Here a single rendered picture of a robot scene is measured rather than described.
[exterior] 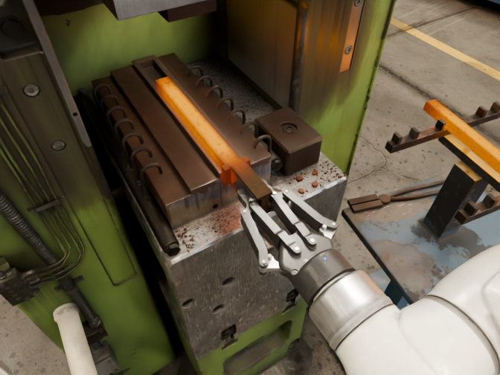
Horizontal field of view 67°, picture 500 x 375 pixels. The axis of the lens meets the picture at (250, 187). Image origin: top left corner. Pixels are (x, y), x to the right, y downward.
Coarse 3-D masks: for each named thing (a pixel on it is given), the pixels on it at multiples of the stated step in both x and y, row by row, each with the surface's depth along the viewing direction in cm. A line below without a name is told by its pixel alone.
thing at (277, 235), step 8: (256, 208) 55; (256, 216) 55; (264, 216) 54; (264, 224) 54; (272, 224) 53; (264, 232) 55; (272, 232) 53; (280, 232) 52; (272, 240) 54; (280, 240) 52; (288, 240) 51; (288, 248) 50; (296, 248) 50
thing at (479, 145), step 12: (432, 108) 87; (444, 108) 87; (444, 120) 85; (456, 120) 84; (456, 132) 83; (468, 132) 81; (468, 144) 81; (480, 144) 78; (492, 144) 78; (480, 156) 79; (492, 156) 76
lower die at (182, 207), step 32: (160, 64) 85; (128, 96) 78; (160, 96) 77; (192, 96) 78; (128, 128) 73; (160, 128) 71; (224, 128) 71; (160, 160) 67; (192, 160) 65; (256, 160) 65; (160, 192) 62; (192, 192) 61; (224, 192) 66
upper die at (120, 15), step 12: (108, 0) 39; (120, 0) 37; (132, 0) 38; (144, 0) 38; (156, 0) 39; (168, 0) 40; (180, 0) 40; (192, 0) 41; (204, 0) 42; (120, 12) 38; (132, 12) 39; (144, 12) 39
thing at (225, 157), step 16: (160, 80) 79; (176, 96) 75; (192, 112) 71; (192, 128) 69; (208, 128) 68; (208, 144) 65; (224, 144) 65; (224, 160) 62; (240, 160) 61; (224, 176) 61; (240, 176) 58; (256, 176) 58; (256, 192) 56; (272, 192) 56
